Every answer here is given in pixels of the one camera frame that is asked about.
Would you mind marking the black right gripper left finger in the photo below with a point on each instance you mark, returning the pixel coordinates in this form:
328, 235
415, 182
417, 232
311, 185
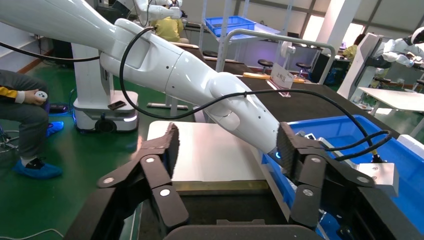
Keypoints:
159, 179

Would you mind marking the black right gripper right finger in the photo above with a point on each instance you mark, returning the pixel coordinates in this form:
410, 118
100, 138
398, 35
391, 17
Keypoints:
311, 172

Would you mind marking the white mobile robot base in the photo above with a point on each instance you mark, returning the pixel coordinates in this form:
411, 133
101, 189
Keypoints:
89, 82

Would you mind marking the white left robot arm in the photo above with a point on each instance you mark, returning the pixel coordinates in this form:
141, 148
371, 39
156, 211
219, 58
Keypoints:
165, 66

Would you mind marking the white board on table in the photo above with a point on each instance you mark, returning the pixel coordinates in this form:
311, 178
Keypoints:
215, 155

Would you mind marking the black smartphone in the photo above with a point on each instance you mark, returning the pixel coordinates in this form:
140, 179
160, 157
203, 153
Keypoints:
116, 105

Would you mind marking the blue plastic bin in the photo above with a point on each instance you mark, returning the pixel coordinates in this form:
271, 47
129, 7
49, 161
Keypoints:
409, 172

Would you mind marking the acrylic sign with red stripe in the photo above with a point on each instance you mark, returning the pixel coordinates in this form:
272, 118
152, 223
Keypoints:
281, 78

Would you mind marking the white foam block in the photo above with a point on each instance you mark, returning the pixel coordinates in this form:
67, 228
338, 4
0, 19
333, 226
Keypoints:
412, 144

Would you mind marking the small black stool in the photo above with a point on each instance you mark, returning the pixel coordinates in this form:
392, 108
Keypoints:
265, 62
303, 65
210, 53

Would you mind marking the white work table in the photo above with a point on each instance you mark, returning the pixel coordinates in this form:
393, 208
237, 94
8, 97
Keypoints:
394, 97

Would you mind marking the white robot on stand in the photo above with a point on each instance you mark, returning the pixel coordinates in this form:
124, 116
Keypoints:
364, 63

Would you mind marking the black power adapter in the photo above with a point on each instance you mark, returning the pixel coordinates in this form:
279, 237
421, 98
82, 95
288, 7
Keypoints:
59, 108

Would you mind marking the small white fan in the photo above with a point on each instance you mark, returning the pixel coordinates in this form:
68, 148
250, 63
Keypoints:
287, 49

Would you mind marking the person in yellow coat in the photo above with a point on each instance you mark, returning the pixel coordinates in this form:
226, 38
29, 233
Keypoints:
169, 30
352, 49

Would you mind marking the white handheld controller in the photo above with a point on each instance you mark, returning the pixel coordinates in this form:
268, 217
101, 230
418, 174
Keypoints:
41, 95

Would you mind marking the person in grey trousers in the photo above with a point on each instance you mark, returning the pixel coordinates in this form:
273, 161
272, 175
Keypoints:
26, 119

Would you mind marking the grey table handrail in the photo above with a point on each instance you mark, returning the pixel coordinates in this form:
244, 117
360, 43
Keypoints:
265, 34

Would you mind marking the white humanoid robot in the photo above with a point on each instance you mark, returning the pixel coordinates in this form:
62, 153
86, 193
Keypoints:
155, 11

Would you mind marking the blue storage crate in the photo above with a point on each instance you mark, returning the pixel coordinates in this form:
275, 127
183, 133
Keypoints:
228, 24

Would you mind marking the white metal shelf rack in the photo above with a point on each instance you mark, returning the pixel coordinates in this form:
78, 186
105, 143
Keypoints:
226, 13

